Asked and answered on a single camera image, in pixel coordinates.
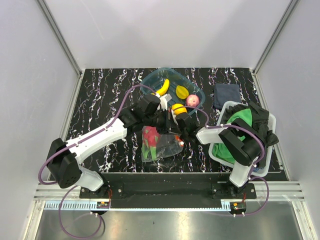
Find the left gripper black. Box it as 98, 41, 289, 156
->
144, 107, 182, 136

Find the orange fake fruit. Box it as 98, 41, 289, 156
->
171, 103, 188, 116

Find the red fake fruit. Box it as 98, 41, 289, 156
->
141, 126, 160, 162

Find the clear zip top bag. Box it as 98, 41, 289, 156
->
141, 134, 184, 163

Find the purple fake fruit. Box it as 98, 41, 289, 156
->
186, 94, 200, 107

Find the yellow fake lemon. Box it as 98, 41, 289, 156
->
175, 85, 190, 100

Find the yellow fake banana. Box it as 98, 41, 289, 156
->
156, 78, 170, 96

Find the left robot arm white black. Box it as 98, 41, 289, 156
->
47, 94, 180, 198

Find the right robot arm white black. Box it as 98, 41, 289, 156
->
175, 113, 266, 199

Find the teal plastic container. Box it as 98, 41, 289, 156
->
141, 67, 206, 116

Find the green cloth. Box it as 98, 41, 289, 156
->
212, 108, 253, 164

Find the white plastic basket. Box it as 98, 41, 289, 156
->
208, 101, 276, 177

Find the navy folded cloth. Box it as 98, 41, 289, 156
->
213, 83, 241, 110

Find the black cloth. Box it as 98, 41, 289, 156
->
231, 101, 279, 168

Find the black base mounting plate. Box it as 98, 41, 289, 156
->
79, 172, 257, 211

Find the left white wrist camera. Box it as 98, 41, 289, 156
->
156, 93, 172, 111

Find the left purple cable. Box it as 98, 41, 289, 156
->
37, 84, 158, 185

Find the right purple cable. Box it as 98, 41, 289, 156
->
183, 106, 266, 177

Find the purple floor cable loop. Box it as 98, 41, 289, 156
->
58, 186, 104, 240

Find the right aluminium frame post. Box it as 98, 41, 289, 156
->
252, 0, 300, 75

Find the aluminium frame post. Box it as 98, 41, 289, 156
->
252, 0, 300, 75
36, 0, 82, 77

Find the left aluminium frame post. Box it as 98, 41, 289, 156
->
36, 0, 82, 77

